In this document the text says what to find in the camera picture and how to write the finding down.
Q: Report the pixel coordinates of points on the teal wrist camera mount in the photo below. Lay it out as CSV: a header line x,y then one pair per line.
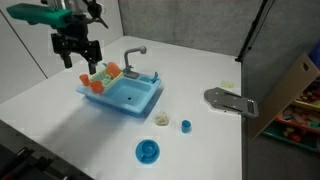
x,y
40,15

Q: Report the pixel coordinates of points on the blue toy saucer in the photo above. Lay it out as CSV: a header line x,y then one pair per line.
x,y
141,158

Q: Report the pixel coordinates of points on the grey toy faucet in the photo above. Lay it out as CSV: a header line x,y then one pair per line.
x,y
128,56

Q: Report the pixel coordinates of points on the orange toy tumbler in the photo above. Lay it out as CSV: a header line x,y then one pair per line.
x,y
84,80

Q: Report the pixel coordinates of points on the green toy bin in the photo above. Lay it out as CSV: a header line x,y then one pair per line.
x,y
280,135

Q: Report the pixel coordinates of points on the orange shelf tray with toys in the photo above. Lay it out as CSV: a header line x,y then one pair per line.
x,y
300,115

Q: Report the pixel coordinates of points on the black equipment frame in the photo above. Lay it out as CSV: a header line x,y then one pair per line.
x,y
20,163

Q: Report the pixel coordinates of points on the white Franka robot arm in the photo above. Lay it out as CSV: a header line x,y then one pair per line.
x,y
71,5

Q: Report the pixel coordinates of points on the orange toy plate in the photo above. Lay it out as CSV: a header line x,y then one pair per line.
x,y
112,69

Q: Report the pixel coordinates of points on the yellow green dish rack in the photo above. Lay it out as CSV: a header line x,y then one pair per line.
x,y
106,80

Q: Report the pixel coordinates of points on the pale yellow small object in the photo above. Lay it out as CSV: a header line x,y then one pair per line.
x,y
227,84

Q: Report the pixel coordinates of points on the small blue toy cup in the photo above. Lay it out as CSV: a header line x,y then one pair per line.
x,y
186,126

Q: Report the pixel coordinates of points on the grey metal mounting plate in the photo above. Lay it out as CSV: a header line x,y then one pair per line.
x,y
220,98

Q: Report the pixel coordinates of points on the small blue toy utensil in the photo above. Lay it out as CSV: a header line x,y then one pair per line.
x,y
104,64

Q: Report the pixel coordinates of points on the blue toy teacup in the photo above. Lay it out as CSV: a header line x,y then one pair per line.
x,y
148,148

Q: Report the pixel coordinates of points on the blue container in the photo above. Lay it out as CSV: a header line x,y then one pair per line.
x,y
315,55

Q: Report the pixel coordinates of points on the light blue toy sink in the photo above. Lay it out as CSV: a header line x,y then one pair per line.
x,y
133,105

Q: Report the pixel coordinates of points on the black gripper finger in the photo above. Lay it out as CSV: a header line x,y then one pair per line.
x,y
68,62
92,68

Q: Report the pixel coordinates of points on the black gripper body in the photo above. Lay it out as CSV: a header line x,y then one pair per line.
x,y
76,41

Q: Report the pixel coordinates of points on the brown cardboard panel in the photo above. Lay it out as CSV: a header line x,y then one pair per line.
x,y
286,93

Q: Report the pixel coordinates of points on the black tripod pole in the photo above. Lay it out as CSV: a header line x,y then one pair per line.
x,y
251,33

